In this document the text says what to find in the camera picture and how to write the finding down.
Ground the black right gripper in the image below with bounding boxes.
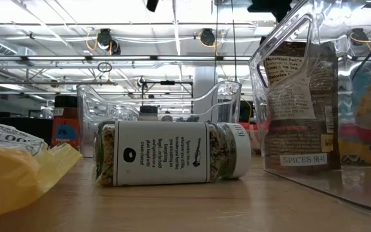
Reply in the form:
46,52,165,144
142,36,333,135
247,0,293,23

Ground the brown spice pouch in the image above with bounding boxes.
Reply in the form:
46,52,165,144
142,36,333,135
262,41,341,171

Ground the orange label spice jar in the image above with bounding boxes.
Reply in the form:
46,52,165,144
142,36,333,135
50,95,81,150

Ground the clear plastic bin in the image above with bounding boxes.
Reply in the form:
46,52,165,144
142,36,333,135
75,80,243,159
249,0,371,216

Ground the everything bagel seasoning jar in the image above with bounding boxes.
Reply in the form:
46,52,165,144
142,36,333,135
95,120,252,188

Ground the green spice jar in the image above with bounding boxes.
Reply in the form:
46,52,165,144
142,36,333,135
92,120,117,180

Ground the blue ramen packet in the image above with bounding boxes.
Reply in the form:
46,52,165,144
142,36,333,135
338,61,371,167

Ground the black desk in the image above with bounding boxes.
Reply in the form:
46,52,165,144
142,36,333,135
0,111,55,146

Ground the yellow ramen packet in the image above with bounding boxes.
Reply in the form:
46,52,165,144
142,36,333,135
0,118,83,222

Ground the black hanging cable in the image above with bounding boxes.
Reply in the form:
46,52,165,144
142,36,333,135
230,0,238,83
213,0,220,86

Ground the black ceiling cord reel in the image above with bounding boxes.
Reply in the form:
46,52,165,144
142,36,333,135
349,28,370,43
199,28,217,46
95,28,122,55

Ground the black metal rig frame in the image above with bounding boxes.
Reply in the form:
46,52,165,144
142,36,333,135
141,79,195,114

